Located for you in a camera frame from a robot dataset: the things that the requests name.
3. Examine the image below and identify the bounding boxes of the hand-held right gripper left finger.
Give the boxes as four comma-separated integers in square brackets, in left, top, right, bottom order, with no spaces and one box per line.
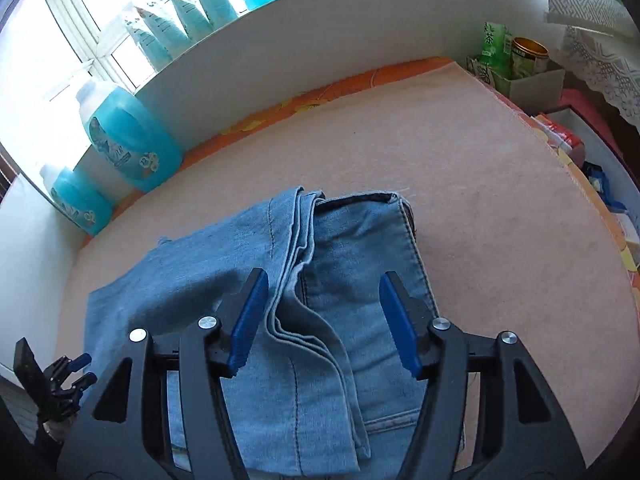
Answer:
[57,267,271,480]

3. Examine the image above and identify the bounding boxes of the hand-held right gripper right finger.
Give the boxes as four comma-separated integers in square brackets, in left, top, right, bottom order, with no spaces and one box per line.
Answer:
[378,270,586,480]

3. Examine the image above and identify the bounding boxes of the blue denim pants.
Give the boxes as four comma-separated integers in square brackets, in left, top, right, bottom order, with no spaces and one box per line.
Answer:
[82,186,468,476]

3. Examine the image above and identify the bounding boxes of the person's left forearm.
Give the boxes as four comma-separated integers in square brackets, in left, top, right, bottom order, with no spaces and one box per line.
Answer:
[0,422,65,480]

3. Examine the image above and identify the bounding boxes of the small blue detergent bottle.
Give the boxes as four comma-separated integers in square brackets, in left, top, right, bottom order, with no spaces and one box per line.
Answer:
[39,162,119,237]

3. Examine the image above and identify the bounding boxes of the large blue detergent bottle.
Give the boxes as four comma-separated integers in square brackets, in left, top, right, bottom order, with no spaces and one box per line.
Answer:
[75,79,184,194]

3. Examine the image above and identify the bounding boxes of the orange printed blanket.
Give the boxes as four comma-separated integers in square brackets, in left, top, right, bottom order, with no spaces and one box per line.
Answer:
[80,55,640,291]

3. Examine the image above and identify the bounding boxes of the blue plastic bag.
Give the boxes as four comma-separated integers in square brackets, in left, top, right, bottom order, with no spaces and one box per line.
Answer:
[581,160,627,212]

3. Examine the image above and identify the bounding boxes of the red snack packet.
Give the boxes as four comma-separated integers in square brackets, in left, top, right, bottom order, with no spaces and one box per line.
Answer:
[541,114,587,162]

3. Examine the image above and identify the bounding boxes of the white cardboard box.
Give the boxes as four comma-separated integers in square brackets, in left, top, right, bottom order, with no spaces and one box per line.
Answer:
[466,55,567,114]

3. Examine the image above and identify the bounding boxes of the green tea carton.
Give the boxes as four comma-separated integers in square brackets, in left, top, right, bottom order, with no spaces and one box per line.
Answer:
[479,20,514,79]

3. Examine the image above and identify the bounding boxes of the gold lidded can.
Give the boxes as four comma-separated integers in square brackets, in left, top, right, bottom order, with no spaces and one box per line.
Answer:
[510,36,550,79]

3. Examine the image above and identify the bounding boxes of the blue refill pouch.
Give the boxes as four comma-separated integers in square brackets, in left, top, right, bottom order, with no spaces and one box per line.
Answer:
[167,0,242,44]
[122,2,177,73]

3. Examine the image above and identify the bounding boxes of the white lace curtain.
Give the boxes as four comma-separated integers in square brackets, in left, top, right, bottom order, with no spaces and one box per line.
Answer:
[544,0,640,127]

